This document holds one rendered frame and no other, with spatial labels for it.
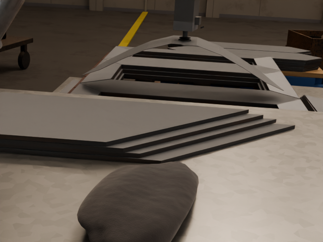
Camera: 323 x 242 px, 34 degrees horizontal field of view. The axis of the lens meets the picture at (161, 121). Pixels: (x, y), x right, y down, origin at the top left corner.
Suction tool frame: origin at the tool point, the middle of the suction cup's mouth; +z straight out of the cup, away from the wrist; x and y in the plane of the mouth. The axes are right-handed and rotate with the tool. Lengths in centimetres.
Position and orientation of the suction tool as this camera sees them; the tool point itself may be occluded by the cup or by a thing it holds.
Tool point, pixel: (184, 43)
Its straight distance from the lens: 172.4
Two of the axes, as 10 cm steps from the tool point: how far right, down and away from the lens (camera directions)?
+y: 2.7, -2.8, 9.2
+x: -9.6, -1.4, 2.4
